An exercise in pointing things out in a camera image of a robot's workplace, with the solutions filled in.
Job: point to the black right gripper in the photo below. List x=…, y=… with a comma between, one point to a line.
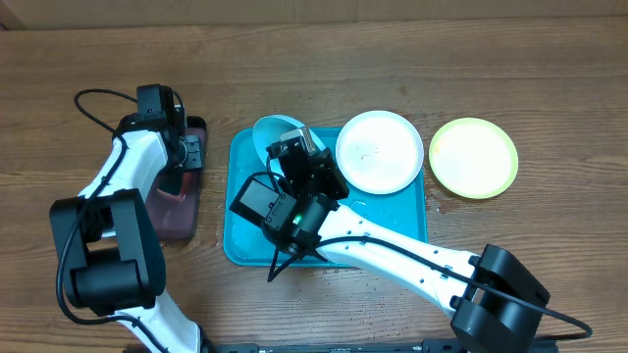
x=327, y=170

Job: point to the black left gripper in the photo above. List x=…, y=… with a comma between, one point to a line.
x=195, y=160

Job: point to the light blue plate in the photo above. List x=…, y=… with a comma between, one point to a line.
x=269, y=130

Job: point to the white plate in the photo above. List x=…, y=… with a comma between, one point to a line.
x=379, y=152

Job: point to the yellow-green plate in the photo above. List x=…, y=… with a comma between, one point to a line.
x=473, y=158

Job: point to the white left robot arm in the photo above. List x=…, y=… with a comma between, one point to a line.
x=111, y=268

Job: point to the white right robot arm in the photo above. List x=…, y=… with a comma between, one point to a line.
x=493, y=302

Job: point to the black tray of soapy water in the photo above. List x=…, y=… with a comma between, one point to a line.
x=173, y=201

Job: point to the teal plastic tray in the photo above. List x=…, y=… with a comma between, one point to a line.
x=245, y=245

